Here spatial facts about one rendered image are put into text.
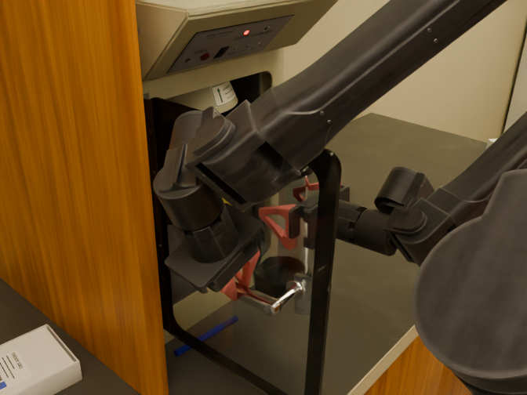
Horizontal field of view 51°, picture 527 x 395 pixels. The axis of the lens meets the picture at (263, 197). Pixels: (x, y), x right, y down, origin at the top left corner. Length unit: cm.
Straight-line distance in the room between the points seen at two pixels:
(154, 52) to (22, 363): 53
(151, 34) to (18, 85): 24
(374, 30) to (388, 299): 72
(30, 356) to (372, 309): 60
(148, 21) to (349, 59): 31
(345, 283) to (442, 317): 90
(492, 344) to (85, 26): 55
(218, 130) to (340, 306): 66
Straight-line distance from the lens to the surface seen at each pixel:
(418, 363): 131
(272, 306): 64
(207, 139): 49
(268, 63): 95
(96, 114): 70
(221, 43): 77
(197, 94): 89
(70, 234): 88
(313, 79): 49
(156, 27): 70
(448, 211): 73
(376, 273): 119
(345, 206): 80
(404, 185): 80
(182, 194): 52
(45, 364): 95
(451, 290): 26
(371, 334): 103
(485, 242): 26
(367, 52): 47
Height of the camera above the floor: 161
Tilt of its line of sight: 27 degrees down
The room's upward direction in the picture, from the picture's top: 1 degrees clockwise
